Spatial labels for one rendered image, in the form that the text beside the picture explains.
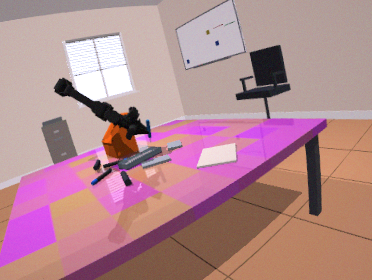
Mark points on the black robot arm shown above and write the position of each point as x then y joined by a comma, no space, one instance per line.
104,111

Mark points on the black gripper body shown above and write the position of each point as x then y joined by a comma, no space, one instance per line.
131,127

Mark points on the white flat rectangular slab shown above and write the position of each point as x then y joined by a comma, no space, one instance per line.
218,155

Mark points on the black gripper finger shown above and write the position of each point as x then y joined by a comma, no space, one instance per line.
139,130
141,124

